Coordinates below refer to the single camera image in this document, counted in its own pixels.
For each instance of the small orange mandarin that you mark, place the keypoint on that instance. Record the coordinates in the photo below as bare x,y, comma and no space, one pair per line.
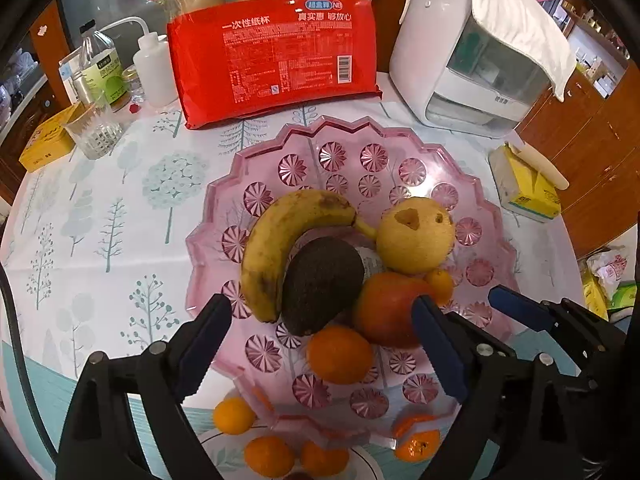
441,285

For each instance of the tree print tablecloth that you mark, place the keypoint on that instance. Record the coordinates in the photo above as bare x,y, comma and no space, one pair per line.
100,260

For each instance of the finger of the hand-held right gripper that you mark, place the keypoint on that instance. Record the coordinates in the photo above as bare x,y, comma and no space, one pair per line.
515,305
472,329

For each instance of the yellow cardboard box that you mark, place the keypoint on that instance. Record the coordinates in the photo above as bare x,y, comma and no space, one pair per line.
45,140

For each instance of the red paper cup package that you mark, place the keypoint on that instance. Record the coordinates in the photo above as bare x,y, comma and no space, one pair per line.
275,60

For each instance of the dark avocado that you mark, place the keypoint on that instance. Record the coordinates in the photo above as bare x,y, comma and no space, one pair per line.
320,285

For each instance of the clear drinking glass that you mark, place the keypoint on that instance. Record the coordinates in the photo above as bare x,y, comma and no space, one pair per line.
95,135

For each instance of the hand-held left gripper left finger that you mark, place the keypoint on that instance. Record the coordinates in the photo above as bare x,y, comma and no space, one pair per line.
200,355

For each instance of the brown wooden cabinet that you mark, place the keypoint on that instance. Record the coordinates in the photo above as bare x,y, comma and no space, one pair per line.
600,160

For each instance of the white countertop appliance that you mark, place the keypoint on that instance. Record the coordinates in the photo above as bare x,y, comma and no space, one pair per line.
425,60

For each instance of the yellow banana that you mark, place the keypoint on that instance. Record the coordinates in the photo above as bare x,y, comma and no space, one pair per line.
270,250

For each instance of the white plastic bag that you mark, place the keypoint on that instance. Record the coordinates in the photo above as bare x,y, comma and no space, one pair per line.
607,270

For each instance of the yellow pear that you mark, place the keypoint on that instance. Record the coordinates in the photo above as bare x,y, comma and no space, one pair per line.
415,245

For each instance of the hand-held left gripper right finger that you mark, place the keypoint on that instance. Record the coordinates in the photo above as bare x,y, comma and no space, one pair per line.
440,345

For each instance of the green label glass bottle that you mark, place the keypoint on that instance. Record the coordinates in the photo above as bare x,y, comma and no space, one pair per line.
107,85

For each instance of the small metal tin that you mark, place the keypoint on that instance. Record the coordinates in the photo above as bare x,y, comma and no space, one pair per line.
82,87

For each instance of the white blue carton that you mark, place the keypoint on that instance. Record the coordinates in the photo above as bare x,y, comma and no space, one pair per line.
67,72

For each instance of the white cloth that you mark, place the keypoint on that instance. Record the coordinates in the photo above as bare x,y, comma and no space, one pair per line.
510,10

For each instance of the yellow tissue pack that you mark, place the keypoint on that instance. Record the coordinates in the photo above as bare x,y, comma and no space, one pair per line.
525,195

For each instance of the pink glass fruit bowl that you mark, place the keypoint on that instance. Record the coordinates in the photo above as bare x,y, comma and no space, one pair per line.
350,160

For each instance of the white squeeze bottle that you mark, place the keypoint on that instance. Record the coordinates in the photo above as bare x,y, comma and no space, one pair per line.
155,75

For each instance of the small glass jar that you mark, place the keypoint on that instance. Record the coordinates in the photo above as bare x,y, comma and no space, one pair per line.
132,80

